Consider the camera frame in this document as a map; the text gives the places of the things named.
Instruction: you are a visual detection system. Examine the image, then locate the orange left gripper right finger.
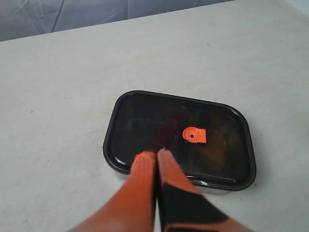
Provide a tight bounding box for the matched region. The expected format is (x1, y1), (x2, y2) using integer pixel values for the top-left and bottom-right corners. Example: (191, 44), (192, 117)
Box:
(157, 149), (251, 232)

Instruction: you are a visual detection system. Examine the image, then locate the stainless steel lunch box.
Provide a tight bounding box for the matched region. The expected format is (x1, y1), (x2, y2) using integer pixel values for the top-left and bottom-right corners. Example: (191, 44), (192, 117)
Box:
(195, 185), (229, 195)

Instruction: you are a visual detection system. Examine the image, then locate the transparent dark lunch box lid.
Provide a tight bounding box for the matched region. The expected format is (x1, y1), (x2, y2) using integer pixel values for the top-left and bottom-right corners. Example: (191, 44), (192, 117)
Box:
(103, 90), (256, 192)

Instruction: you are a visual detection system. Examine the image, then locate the white backdrop curtain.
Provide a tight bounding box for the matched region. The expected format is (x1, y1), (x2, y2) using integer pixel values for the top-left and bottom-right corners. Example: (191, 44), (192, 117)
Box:
(0, 0), (221, 41)

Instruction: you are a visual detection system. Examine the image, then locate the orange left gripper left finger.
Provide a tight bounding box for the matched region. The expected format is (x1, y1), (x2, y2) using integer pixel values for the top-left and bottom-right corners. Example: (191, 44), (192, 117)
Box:
(71, 151), (156, 232)

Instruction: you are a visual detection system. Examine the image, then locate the yellow cheese wedge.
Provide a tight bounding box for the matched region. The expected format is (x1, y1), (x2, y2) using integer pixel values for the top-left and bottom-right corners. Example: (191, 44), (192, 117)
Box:
(196, 113), (231, 175)

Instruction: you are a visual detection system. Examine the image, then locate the red sausage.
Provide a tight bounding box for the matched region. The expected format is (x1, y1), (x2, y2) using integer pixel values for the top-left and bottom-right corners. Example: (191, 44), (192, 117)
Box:
(143, 106), (188, 153)

